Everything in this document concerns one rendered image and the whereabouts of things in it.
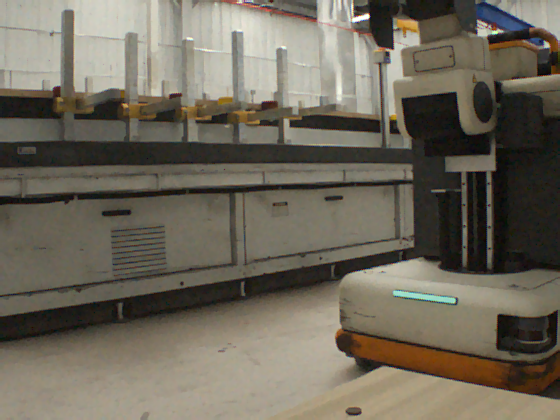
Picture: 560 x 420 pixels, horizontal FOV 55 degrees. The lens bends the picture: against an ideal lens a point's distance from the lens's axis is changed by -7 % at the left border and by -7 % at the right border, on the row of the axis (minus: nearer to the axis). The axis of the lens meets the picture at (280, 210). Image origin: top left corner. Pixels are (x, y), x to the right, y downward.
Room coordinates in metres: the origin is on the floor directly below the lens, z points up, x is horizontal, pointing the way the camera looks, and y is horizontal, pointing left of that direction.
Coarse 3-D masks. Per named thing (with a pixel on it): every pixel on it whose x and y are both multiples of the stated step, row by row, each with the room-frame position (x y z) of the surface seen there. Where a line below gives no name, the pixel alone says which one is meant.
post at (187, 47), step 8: (184, 40) 2.20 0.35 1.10; (192, 40) 2.21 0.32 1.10; (184, 48) 2.20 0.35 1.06; (192, 48) 2.21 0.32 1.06; (184, 56) 2.20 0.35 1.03; (192, 56) 2.21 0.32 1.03; (184, 64) 2.21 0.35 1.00; (192, 64) 2.21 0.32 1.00; (184, 72) 2.21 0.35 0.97; (192, 72) 2.21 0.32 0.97; (184, 80) 2.21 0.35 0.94; (192, 80) 2.21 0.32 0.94; (184, 88) 2.21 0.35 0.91; (192, 88) 2.21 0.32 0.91; (184, 96) 2.21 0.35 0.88; (192, 96) 2.21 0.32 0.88; (192, 104) 2.21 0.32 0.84; (184, 120) 2.21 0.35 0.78; (192, 120) 2.21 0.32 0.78; (184, 128) 2.21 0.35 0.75; (192, 128) 2.21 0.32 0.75; (184, 136) 2.21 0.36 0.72
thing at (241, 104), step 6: (234, 102) 2.05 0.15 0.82; (240, 102) 2.03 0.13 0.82; (246, 102) 2.04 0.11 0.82; (204, 108) 2.19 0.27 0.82; (210, 108) 2.16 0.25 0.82; (216, 108) 2.13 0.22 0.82; (222, 108) 2.10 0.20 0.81; (228, 108) 2.08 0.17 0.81; (234, 108) 2.05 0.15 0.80; (240, 108) 2.03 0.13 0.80; (246, 108) 2.04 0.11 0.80; (174, 114) 2.33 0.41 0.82; (198, 114) 2.21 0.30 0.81; (204, 114) 2.19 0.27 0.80; (210, 114) 2.17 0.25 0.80; (174, 120) 2.34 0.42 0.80; (180, 120) 2.32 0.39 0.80
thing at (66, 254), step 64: (0, 128) 1.90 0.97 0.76; (256, 128) 2.72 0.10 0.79; (320, 128) 3.01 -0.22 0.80; (64, 192) 2.07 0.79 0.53; (128, 192) 2.25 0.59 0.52; (256, 192) 2.75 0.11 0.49; (320, 192) 3.05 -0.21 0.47; (384, 192) 3.43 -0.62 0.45; (0, 256) 1.92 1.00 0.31; (64, 256) 2.09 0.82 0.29; (128, 256) 2.27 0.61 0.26; (192, 256) 2.50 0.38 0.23; (256, 256) 2.74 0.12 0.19; (320, 256) 2.99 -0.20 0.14; (384, 256) 3.41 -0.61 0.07; (0, 320) 1.90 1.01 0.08; (64, 320) 2.07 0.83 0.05
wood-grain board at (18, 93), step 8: (0, 88) 1.88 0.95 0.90; (0, 96) 1.89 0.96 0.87; (8, 96) 1.90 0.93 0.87; (16, 96) 1.92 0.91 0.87; (24, 96) 1.94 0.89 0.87; (32, 96) 1.96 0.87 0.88; (40, 96) 1.98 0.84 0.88; (48, 96) 2.00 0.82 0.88; (80, 96) 2.09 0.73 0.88; (144, 96) 2.28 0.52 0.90; (152, 96) 2.30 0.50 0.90; (160, 96) 2.33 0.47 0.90; (200, 104) 2.46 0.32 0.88; (208, 104) 2.49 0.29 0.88; (216, 104) 2.52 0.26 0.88; (248, 104) 2.65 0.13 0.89; (256, 104) 2.68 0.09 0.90; (328, 112) 3.01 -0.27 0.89; (336, 112) 3.06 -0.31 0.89; (344, 112) 3.10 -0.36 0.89; (352, 112) 3.15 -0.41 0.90; (376, 120) 3.34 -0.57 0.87
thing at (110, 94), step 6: (108, 90) 1.70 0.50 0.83; (114, 90) 1.69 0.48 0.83; (90, 96) 1.80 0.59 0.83; (96, 96) 1.76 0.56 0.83; (102, 96) 1.73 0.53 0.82; (108, 96) 1.70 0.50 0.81; (114, 96) 1.69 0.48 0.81; (78, 102) 1.87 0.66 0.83; (84, 102) 1.83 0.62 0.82; (90, 102) 1.80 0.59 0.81; (96, 102) 1.77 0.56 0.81; (102, 102) 1.77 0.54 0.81; (78, 108) 1.87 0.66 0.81; (84, 108) 1.87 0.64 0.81
